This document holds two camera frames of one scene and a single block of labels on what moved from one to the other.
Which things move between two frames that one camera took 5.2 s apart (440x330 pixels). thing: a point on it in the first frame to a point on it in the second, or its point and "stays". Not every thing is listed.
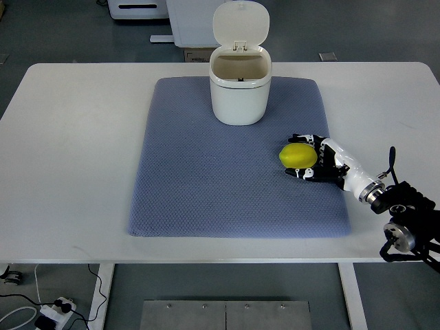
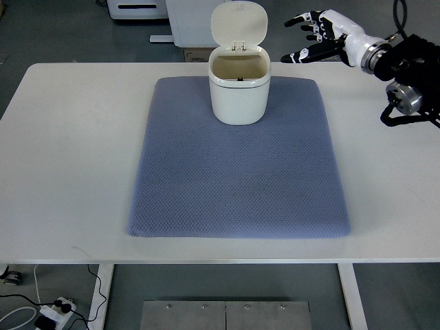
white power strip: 56,314 stays
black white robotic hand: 334,163 to 358,49
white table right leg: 354,300 stays
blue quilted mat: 194,177 stays
